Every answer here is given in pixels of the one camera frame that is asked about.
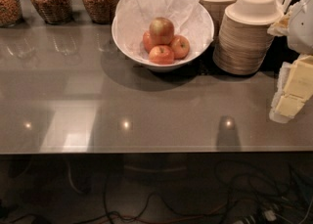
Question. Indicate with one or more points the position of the white ceramic bowl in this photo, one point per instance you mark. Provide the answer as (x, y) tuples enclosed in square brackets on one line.
[(127, 48)]

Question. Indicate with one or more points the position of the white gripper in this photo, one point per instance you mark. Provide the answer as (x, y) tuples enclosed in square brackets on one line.
[(301, 28)]

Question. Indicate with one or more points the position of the left glass snack jar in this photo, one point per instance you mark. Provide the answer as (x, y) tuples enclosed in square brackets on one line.
[(10, 12)]

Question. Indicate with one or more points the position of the top red yellow apple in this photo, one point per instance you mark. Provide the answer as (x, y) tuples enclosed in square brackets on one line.
[(161, 31)]

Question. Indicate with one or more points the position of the front red apple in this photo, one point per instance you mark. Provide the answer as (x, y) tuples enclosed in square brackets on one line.
[(161, 55)]

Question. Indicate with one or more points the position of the right red apple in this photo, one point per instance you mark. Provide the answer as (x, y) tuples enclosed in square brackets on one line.
[(180, 46)]

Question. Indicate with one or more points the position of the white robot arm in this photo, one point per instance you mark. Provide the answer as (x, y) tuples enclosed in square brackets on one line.
[(297, 26)]

